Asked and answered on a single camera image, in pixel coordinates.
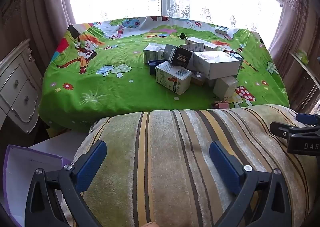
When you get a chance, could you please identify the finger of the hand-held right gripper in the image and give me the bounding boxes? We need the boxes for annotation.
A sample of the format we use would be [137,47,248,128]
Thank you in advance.
[269,121,300,140]
[296,113,318,126]

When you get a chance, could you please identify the pink curtain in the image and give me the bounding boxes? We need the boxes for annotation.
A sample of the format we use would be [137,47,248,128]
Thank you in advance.
[0,0,78,77]
[260,0,320,115]

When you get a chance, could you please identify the white box diamond logo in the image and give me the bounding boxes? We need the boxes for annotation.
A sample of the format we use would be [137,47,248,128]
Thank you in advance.
[143,43,161,64]

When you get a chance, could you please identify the purple cardboard box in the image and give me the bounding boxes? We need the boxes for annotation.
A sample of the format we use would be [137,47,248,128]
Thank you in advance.
[2,144,73,227]

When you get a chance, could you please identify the pink binder clip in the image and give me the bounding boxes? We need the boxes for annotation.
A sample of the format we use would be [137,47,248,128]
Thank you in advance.
[212,100,232,110]

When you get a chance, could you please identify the wall shelf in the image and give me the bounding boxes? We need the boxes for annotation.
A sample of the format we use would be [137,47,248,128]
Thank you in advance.
[287,50,320,87]

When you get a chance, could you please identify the green cartoon print cloth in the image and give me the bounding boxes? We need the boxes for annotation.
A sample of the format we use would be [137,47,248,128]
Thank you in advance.
[37,15,290,140]

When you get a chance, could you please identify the black box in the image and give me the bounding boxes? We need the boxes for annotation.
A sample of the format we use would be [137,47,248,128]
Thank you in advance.
[162,43,195,68]

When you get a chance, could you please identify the white cube box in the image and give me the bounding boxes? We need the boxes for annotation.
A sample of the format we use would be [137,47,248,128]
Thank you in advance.
[213,76,239,99]

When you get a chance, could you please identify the blue plastic holder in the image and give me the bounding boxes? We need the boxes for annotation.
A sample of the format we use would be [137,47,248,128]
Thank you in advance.
[148,59,166,75]

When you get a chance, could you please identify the white ornate dresser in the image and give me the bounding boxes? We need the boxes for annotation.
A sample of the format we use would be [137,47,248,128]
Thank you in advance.
[0,39,44,142]

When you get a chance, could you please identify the white box dense text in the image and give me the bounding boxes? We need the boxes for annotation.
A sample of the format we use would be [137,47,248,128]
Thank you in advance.
[179,43,206,53]

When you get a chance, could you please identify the white box grey letters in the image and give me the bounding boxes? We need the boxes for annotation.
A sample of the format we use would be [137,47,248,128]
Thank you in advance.
[185,36,218,51]

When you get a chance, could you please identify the white lace sheer curtain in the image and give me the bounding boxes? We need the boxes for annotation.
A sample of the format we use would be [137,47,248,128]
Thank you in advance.
[66,0,283,42]

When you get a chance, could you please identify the green box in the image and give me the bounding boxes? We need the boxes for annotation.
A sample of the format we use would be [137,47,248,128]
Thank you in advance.
[215,26,230,36]

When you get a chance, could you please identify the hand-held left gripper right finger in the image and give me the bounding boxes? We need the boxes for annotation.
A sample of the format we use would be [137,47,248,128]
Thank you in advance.
[209,141,293,227]

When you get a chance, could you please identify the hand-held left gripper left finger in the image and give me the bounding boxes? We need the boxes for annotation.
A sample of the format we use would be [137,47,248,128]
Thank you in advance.
[25,140,108,227]

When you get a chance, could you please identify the large cream box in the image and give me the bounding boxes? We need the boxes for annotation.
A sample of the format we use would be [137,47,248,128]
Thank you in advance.
[193,51,241,80]

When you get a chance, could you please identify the white box orange label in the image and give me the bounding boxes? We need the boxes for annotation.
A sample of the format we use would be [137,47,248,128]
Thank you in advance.
[155,60,193,95]

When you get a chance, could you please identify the green packet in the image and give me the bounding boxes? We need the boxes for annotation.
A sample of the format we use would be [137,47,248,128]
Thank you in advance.
[296,49,310,65]

